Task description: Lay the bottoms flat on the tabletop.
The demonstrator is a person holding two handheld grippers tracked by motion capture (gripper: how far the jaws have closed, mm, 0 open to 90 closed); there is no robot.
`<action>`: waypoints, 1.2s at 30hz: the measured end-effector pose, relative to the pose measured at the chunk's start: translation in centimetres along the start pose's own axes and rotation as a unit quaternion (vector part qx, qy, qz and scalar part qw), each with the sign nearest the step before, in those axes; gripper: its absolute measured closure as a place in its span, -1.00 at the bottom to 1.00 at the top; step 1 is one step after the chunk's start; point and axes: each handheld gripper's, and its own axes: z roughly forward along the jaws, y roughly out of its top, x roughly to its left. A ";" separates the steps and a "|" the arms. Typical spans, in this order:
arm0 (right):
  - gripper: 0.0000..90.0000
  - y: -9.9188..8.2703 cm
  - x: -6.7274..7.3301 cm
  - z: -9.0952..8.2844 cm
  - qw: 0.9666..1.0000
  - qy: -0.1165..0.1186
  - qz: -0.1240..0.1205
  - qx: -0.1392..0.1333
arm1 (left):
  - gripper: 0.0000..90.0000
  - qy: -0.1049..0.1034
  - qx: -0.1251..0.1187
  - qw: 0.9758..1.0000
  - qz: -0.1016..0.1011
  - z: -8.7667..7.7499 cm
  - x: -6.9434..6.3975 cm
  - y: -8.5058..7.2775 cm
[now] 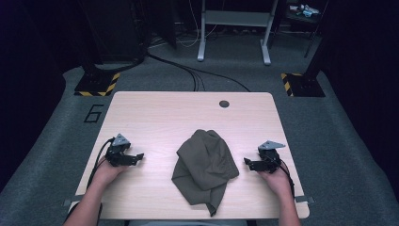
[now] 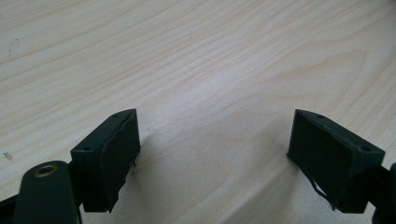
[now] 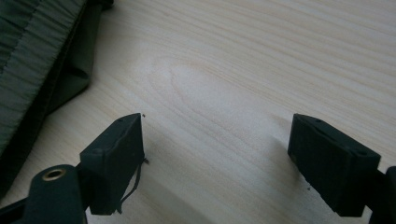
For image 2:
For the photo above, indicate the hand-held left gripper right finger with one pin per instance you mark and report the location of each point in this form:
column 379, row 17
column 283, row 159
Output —
column 330, row 155

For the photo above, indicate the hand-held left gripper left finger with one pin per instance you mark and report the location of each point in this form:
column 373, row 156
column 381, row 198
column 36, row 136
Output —
column 106, row 161

